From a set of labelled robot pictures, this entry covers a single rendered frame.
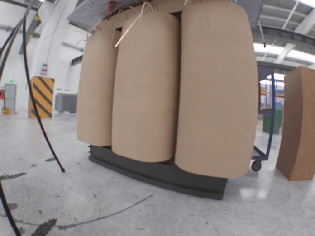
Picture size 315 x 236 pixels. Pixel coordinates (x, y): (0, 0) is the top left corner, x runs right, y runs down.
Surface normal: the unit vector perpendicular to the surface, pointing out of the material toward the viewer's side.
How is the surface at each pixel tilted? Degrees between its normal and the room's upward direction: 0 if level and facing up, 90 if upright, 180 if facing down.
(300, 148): 90
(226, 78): 90
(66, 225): 0
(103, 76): 90
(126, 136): 90
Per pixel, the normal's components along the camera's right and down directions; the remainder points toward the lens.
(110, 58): 0.47, 0.08
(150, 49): -0.11, 0.05
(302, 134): -0.44, 0.03
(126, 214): 0.06, -1.00
